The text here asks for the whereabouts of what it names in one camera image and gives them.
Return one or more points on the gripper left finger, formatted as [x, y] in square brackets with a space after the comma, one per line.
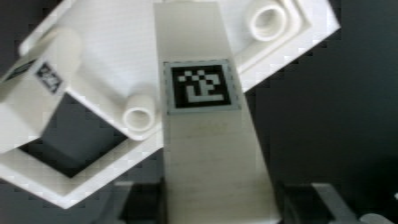
[136, 204]

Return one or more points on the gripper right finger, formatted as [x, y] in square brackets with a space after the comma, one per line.
[314, 205]

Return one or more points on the white desk leg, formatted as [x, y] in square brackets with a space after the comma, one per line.
[33, 86]
[218, 182]

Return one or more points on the white desk top tray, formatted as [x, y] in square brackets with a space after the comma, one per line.
[274, 27]

